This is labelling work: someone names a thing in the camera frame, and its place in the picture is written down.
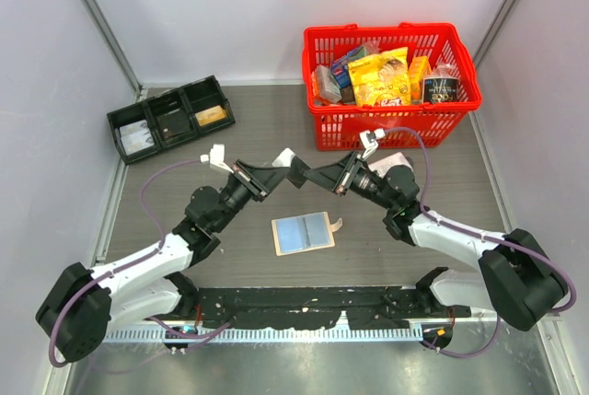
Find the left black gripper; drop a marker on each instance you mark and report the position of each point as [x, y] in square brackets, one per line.
[259, 181]

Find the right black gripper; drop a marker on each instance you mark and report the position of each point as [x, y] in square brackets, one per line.
[331, 174]

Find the beige card holder wallet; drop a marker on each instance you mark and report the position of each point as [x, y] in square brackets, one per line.
[303, 233]

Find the dark card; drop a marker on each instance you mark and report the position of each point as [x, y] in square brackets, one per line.
[174, 125]

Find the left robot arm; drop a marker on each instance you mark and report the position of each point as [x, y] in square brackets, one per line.
[86, 304]

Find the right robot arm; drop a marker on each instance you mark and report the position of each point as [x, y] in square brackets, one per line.
[511, 274]

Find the gold card in tray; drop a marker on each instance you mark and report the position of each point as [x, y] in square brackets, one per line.
[211, 115]

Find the white cards in tray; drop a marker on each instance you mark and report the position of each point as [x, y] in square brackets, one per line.
[136, 137]

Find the white bottle grey cap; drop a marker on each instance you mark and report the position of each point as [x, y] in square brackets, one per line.
[383, 165]

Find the grey wrapped snack pack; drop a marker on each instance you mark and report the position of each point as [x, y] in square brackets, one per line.
[325, 89]

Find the blue snack packet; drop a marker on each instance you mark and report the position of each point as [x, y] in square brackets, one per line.
[340, 67]

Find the yellow chips bag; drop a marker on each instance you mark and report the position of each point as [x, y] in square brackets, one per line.
[381, 79]

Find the red shopping basket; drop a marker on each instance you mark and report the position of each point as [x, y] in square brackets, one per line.
[337, 126]

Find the black round can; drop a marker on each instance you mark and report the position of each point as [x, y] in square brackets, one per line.
[439, 89]

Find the black three-compartment tray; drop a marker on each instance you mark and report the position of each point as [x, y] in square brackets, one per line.
[193, 97]

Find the orange snack box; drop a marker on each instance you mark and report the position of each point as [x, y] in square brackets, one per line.
[419, 69]

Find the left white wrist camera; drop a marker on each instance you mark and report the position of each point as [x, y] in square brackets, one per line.
[215, 159]

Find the black mounting base plate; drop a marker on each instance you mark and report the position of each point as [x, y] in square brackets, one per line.
[313, 308]

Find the white cable duct strip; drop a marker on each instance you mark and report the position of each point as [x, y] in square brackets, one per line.
[340, 333]

